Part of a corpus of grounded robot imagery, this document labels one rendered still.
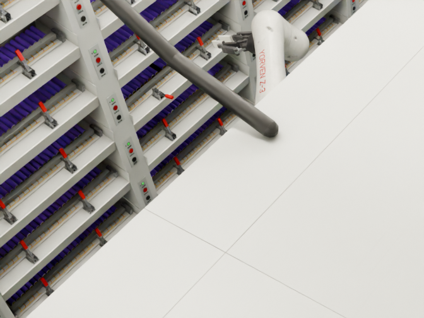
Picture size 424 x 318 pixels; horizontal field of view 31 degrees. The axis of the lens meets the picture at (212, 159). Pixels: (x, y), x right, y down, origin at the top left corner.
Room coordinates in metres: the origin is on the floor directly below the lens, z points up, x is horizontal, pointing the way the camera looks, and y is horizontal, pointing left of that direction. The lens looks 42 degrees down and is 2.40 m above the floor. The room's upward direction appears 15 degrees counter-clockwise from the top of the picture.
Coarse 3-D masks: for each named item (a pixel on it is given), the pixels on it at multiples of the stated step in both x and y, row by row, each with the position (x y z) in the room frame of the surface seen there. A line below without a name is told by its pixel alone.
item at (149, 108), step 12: (216, 12) 2.60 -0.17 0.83; (228, 24) 2.56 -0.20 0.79; (216, 48) 2.47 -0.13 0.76; (204, 60) 2.41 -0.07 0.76; (216, 60) 2.44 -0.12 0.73; (156, 84) 2.32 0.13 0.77; (168, 84) 2.32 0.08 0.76; (180, 84) 2.31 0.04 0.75; (144, 96) 2.27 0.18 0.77; (144, 108) 2.22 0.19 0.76; (156, 108) 2.22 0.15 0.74; (132, 120) 2.14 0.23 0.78; (144, 120) 2.18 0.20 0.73
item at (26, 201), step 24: (96, 120) 2.14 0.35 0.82; (72, 144) 2.07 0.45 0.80; (96, 144) 2.08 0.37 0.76; (24, 168) 2.00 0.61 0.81; (48, 168) 1.99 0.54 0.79; (72, 168) 1.97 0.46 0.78; (0, 192) 1.92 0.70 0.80; (24, 192) 1.92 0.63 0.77; (48, 192) 1.91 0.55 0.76; (0, 216) 1.84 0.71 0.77; (24, 216) 1.83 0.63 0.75; (0, 240) 1.76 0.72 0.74
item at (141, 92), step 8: (216, 24) 2.57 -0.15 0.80; (208, 32) 2.53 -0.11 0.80; (216, 32) 2.55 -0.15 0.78; (192, 48) 2.45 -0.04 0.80; (160, 72) 2.35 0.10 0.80; (168, 72) 2.36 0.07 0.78; (152, 80) 2.32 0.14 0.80; (160, 80) 2.33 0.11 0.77; (144, 88) 2.28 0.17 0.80; (136, 96) 2.25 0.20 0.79; (128, 104) 2.22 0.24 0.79
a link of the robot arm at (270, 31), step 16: (256, 16) 2.07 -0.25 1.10; (272, 16) 2.05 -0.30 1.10; (256, 32) 2.02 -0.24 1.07; (272, 32) 2.00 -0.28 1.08; (288, 32) 2.04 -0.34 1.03; (256, 48) 1.98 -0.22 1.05; (272, 48) 1.94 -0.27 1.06; (256, 64) 1.94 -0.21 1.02; (272, 64) 1.89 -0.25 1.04; (256, 80) 1.89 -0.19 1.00; (272, 80) 1.83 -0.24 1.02; (256, 96) 1.82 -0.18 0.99
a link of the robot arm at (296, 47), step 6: (294, 30) 2.06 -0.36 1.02; (300, 30) 2.09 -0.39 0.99; (294, 36) 2.04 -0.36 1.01; (300, 36) 2.06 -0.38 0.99; (306, 36) 2.08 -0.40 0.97; (288, 42) 2.03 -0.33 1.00; (294, 42) 2.04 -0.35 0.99; (300, 42) 2.04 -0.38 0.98; (306, 42) 2.06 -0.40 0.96; (288, 48) 2.03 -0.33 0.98; (294, 48) 2.03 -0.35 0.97; (300, 48) 2.04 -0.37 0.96; (306, 48) 2.05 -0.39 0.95; (288, 54) 2.04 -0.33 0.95; (294, 54) 2.03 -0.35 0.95; (300, 54) 2.04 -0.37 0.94; (288, 60) 2.05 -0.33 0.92; (294, 60) 2.04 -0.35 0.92
